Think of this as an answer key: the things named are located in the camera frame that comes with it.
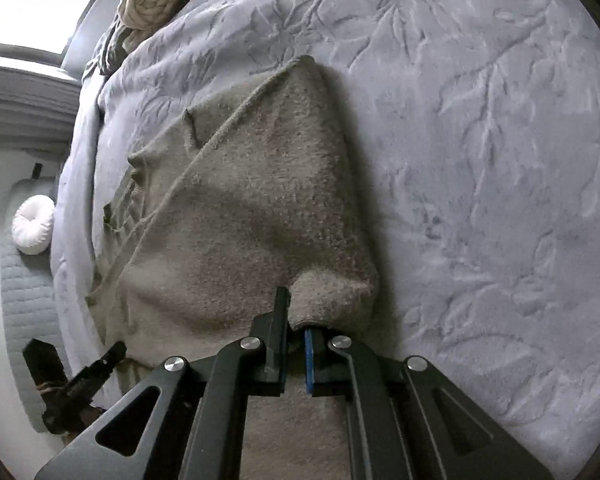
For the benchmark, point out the grey embossed blanket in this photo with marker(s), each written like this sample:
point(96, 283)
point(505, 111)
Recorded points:
point(480, 160)

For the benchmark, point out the white round cushion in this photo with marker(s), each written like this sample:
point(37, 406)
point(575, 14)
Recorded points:
point(32, 226)

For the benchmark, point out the beige terry towel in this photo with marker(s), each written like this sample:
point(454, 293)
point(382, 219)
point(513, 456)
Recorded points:
point(240, 210)

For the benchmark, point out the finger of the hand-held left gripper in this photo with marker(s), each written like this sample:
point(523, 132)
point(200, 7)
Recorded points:
point(102, 360)

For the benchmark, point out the bright window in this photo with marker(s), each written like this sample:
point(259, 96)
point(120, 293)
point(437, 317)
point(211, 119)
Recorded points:
point(35, 0)

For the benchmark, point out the small black wall fixture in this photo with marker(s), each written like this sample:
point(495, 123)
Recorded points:
point(38, 171)

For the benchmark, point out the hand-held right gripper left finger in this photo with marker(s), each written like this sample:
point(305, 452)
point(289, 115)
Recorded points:
point(280, 355)

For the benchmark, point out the grey ribbed window sill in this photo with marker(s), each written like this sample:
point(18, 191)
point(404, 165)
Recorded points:
point(25, 100)

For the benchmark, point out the grey quilted floor mat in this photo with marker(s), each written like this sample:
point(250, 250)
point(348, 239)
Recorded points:
point(27, 320)

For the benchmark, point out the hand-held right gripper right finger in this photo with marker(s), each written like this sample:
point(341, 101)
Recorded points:
point(309, 360)

